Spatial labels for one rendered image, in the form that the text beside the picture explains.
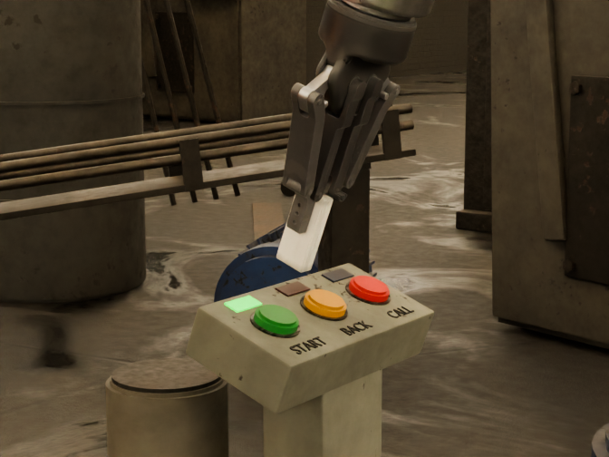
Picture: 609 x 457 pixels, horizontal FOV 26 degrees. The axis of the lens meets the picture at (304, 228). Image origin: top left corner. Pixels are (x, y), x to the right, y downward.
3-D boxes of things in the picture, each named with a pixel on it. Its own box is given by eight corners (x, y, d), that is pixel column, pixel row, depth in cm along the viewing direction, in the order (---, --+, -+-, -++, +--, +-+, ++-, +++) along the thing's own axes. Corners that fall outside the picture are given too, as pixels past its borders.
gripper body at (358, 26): (367, -13, 111) (335, 89, 114) (308, -13, 104) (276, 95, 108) (439, 19, 107) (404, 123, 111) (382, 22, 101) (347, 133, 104)
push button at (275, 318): (242, 325, 116) (246, 307, 115) (269, 316, 119) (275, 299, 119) (275, 346, 114) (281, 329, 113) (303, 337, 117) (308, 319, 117)
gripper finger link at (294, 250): (329, 199, 111) (323, 200, 111) (305, 272, 114) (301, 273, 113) (302, 184, 113) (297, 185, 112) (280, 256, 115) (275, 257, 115)
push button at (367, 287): (338, 294, 128) (343, 277, 127) (361, 286, 131) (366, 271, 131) (370, 313, 126) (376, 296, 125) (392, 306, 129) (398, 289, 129)
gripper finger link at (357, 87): (369, 81, 107) (360, 82, 106) (327, 205, 111) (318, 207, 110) (332, 63, 109) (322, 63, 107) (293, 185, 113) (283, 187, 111)
